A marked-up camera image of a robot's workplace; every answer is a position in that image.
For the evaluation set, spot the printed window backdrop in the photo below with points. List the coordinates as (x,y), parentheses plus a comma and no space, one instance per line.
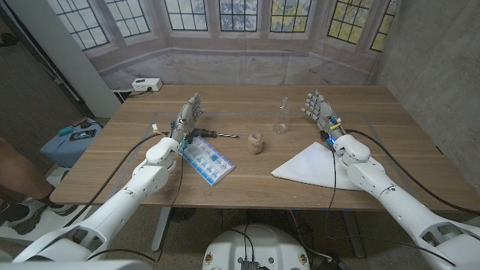
(225,63)

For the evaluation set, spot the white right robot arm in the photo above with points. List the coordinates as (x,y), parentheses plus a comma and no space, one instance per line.
(397,210)

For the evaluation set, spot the white folded towel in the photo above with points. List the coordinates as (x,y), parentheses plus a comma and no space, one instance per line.
(311,167)

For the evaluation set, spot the clear glass flask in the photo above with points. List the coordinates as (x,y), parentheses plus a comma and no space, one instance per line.
(281,125)

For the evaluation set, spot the white power strip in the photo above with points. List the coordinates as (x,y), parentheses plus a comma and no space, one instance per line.
(147,84)

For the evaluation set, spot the person bare leg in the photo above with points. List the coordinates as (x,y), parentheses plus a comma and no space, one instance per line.
(18,172)

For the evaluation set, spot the teal small device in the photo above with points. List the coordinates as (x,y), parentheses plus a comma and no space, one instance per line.
(66,130)

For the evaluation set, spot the white table leg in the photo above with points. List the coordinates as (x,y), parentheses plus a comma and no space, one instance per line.
(161,228)

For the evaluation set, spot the black phone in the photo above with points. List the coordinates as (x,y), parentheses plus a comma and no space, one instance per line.
(83,134)

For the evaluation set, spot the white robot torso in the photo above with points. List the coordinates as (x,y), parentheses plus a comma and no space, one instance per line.
(258,243)

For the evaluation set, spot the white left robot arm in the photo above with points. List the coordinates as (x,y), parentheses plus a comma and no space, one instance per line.
(112,213)

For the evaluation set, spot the grey table leg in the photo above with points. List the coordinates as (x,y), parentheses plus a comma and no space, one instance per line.
(353,234)

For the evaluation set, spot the blue white pill organizer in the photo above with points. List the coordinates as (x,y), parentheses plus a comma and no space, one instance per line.
(208,161)

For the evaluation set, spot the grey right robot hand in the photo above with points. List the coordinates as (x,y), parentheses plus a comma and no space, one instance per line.
(325,114)

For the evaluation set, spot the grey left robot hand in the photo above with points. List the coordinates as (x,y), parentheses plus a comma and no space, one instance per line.
(184,122)

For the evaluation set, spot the blue stool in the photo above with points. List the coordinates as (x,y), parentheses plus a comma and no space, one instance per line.
(63,150)

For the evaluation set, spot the grey black sneaker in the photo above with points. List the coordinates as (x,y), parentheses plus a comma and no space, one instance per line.
(22,215)

